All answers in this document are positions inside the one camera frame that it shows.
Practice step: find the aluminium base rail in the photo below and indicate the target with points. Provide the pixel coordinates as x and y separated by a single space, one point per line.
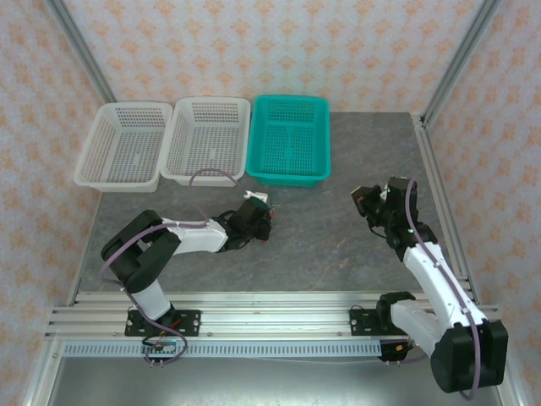
274 313

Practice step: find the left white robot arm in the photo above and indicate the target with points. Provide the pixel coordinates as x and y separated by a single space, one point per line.
198 241

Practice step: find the white perforated plastic basket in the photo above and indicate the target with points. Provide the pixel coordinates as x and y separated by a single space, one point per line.
114 184
203 180

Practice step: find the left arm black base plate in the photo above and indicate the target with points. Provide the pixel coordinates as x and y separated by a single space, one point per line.
190 321

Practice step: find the aluminium frame post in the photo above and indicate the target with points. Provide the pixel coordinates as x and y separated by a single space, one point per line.
460 55
80 46

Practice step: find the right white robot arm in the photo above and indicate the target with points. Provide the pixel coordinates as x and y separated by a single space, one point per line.
435 287

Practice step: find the aluminium side rail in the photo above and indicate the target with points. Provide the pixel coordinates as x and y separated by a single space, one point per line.
433 169

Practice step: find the teal perforated plastic basket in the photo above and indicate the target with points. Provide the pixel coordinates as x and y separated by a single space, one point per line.
296 179

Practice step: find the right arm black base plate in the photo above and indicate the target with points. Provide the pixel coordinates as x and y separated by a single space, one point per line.
359 321

